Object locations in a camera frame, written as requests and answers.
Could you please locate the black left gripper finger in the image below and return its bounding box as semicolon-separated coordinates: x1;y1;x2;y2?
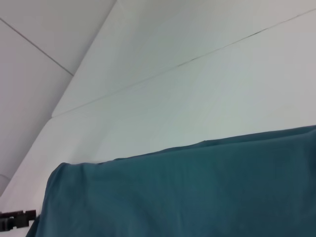
0;209;37;232

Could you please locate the teal t-shirt with FREE print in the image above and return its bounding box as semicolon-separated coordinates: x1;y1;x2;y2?
26;125;316;237

